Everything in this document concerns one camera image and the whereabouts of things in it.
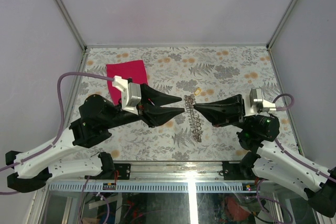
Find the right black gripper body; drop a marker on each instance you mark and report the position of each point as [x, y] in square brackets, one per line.
[244, 121]

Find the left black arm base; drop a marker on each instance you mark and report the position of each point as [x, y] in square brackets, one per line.
[105, 168]

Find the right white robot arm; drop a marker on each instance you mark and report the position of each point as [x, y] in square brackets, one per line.
[266, 157]

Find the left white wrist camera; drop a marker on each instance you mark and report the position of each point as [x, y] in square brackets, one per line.
[130, 94]

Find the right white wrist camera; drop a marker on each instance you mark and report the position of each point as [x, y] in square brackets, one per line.
[255, 103]

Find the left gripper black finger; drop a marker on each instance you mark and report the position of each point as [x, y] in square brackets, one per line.
[155, 97]
[155, 116]

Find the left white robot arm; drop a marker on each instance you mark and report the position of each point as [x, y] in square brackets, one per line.
[35, 168]

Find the grey slotted cable duct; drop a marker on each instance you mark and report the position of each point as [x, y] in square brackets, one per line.
[140, 187]

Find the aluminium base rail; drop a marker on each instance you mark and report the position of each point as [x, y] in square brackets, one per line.
[173, 171]

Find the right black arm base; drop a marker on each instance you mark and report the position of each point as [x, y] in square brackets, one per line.
[239, 170]

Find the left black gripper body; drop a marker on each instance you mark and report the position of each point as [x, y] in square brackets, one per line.
[125, 117]

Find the large metal keyring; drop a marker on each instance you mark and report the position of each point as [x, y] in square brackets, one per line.
[193, 118]

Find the magenta cloth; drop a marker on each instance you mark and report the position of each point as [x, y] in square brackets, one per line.
[132, 69]

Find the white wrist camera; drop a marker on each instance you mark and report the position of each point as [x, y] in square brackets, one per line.
[255, 103]
[130, 94]

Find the yellow key tag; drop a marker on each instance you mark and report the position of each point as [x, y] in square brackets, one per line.
[197, 91]

